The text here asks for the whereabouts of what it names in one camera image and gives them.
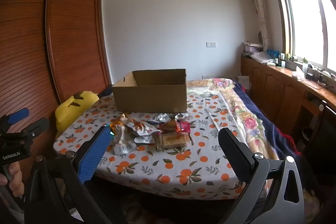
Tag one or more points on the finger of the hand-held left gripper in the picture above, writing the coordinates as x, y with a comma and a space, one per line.
36, 127
19, 115

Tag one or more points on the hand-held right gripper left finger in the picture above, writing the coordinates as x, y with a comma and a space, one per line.
94, 157

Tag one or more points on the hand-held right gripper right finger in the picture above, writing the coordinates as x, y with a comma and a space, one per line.
236, 157

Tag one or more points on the pile of mixed snacks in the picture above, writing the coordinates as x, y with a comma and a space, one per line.
141, 132

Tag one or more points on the pink snack packet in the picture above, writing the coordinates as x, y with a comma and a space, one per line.
183, 126

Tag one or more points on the brown cardboard box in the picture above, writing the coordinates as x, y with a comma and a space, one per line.
149, 96

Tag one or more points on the person's left hand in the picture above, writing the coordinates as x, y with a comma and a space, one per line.
15, 178

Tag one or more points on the floral blanket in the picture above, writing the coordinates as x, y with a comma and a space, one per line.
249, 121

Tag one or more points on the yellow plush toy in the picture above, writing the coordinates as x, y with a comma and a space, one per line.
71, 108

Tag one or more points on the dark blue blanket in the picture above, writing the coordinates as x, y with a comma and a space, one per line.
273, 132

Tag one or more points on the orange print bedsheet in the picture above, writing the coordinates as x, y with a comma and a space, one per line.
162, 161

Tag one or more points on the black trash bin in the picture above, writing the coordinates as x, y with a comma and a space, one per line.
307, 136

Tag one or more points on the white paper bag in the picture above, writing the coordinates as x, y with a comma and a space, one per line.
243, 82

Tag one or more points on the wooden cabinet counter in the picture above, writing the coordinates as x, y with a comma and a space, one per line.
278, 92

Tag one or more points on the black chair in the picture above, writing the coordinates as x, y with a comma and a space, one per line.
324, 134

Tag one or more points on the wooden wardrobe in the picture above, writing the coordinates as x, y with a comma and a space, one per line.
73, 29

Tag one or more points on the clear plastic bag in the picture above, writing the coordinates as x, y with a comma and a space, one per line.
261, 57

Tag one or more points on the tissue box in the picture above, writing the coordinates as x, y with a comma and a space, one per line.
298, 74

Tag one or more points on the small black device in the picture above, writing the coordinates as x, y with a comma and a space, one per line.
310, 76

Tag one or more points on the stack of boxes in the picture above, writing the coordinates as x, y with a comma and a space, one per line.
252, 47

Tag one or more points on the row of blue bottles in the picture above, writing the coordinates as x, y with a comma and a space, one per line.
273, 52

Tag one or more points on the grey round object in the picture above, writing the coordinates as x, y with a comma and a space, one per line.
261, 37

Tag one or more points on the patterned curtain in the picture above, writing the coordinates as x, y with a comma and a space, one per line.
260, 8

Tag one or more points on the window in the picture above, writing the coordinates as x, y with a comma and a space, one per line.
304, 19

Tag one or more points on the white wall socket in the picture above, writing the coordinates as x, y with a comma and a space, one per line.
205, 77

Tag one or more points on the white wall switch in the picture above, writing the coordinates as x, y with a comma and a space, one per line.
211, 44

